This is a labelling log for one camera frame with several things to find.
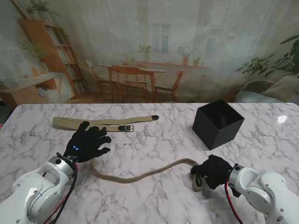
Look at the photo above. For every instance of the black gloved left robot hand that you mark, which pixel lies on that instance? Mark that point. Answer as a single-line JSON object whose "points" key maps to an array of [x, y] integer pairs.
{"points": [[86, 143]]}

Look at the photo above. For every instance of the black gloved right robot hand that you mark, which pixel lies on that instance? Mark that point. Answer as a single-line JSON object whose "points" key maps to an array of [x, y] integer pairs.
{"points": [[215, 170]]}

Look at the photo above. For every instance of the black storage box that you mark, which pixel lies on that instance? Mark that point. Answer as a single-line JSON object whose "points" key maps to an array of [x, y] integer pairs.
{"points": [[217, 135]]}

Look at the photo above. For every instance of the beige woven belt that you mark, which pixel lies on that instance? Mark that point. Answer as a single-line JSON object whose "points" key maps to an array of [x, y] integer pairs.
{"points": [[130, 180], [67, 122]]}

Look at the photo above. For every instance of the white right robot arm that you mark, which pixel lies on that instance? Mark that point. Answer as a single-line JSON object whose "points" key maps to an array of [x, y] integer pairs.
{"points": [[261, 191]]}

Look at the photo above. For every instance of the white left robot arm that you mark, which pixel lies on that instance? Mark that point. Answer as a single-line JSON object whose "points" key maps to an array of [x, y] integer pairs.
{"points": [[35, 191]]}

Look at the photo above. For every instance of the printed room scene backdrop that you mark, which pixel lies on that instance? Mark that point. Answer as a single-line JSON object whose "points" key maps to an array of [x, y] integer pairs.
{"points": [[149, 35]]}

